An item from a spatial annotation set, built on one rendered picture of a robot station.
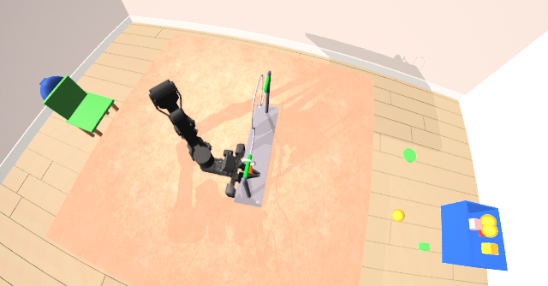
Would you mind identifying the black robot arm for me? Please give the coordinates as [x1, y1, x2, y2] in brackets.
[148, 79, 237, 176]

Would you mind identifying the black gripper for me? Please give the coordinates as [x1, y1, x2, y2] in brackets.
[214, 143, 260, 198]

